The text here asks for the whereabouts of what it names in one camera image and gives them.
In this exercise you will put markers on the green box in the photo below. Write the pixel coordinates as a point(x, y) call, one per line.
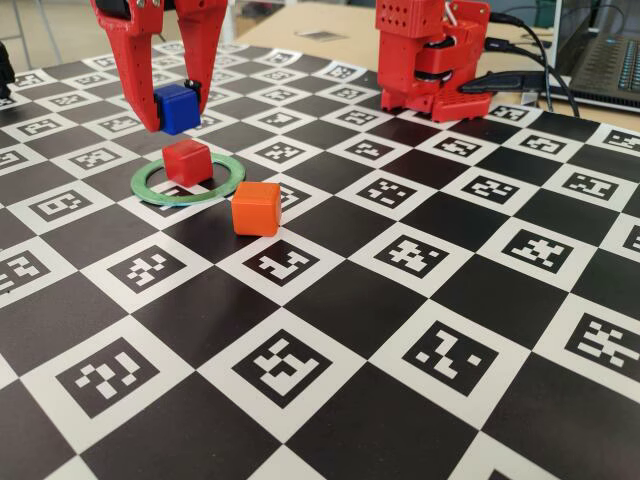
point(546, 12)

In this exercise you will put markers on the red robot arm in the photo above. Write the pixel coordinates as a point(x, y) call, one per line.
point(400, 55)

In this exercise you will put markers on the orange cube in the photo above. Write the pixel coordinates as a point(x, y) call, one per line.
point(255, 212)

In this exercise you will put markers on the metal chair legs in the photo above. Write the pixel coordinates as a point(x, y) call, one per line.
point(20, 35)

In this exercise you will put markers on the grey laptop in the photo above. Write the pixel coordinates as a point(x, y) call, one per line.
point(605, 65)

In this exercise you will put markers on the small printed marker sheet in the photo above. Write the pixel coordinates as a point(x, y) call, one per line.
point(317, 35)

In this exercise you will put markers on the red cube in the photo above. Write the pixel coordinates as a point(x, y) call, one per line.
point(187, 162)

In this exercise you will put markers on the black clamp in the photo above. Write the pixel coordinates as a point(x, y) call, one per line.
point(500, 82)

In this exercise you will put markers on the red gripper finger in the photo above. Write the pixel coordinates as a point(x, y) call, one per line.
point(200, 40)
point(137, 70)

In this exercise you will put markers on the red robot base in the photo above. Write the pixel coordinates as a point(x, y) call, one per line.
point(462, 107)

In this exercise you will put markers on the blue cube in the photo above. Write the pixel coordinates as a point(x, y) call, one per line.
point(177, 110)

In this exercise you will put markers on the black stand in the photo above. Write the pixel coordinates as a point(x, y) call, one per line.
point(5, 70)

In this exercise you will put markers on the white table leg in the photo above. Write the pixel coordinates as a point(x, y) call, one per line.
point(230, 25)

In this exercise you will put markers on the black white marker checkerboard mat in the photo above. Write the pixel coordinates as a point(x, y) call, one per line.
point(350, 325)

